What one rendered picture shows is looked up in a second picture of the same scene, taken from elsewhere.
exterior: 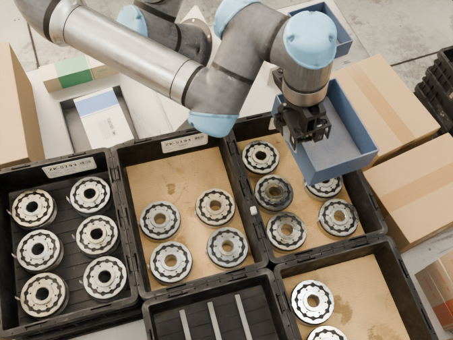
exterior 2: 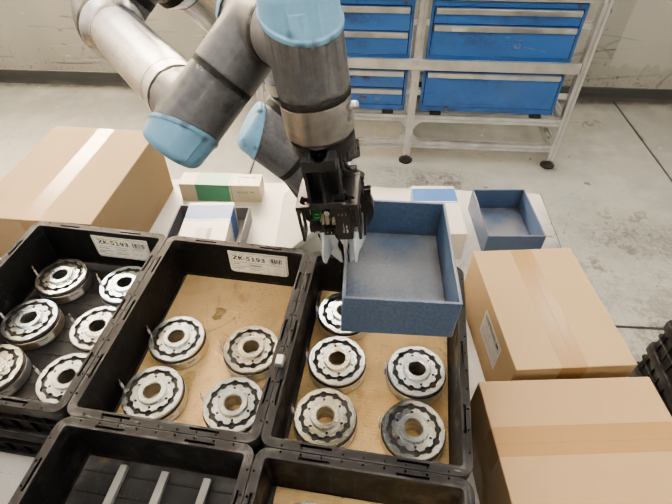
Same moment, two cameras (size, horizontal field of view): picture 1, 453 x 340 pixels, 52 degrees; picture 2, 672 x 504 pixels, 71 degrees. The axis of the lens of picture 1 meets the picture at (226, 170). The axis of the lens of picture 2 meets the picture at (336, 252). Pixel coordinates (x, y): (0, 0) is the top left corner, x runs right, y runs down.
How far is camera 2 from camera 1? 0.52 m
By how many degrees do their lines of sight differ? 25
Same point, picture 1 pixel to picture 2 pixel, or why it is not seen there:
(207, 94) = (168, 87)
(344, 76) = (507, 259)
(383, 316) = not seen: outside the picture
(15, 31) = not seen: hidden behind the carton
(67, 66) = (210, 178)
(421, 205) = (562, 467)
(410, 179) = (557, 420)
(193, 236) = (207, 377)
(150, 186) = (198, 303)
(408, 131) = (578, 352)
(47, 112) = (169, 215)
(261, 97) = not seen: hidden behind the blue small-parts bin
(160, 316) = (96, 462)
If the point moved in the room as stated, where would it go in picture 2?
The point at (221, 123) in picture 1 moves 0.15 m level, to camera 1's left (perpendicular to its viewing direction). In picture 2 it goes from (171, 131) to (76, 98)
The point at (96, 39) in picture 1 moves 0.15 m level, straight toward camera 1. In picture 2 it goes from (108, 30) to (50, 79)
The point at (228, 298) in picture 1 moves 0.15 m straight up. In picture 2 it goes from (195, 479) to (171, 437)
